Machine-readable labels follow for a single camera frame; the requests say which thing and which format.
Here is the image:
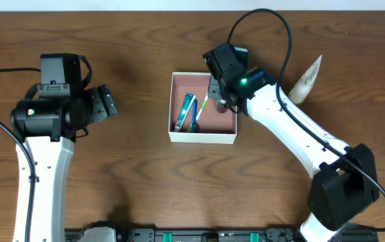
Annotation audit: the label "green white toothbrush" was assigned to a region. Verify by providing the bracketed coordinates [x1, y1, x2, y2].
[189, 95, 209, 132]

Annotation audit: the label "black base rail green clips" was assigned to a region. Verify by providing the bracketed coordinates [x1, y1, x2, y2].
[65, 220, 378, 242]

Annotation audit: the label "green white toothpaste tube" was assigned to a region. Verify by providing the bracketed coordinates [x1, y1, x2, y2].
[174, 93, 196, 132]

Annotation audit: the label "blue disposable razor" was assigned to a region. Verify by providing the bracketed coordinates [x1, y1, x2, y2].
[190, 99, 198, 132]

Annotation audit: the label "clear pump bottle dark liquid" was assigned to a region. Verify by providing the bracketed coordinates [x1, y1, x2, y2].
[213, 100, 228, 114]

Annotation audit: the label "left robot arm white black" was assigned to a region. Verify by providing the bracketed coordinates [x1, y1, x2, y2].
[11, 53, 118, 241]

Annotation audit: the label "white box with pink interior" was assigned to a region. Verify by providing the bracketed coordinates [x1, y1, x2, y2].
[168, 72, 238, 145]

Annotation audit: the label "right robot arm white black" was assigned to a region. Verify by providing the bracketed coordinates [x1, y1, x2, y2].
[203, 43, 379, 241]

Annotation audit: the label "white patterned squeeze tube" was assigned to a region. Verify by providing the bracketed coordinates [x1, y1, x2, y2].
[289, 55, 322, 104]

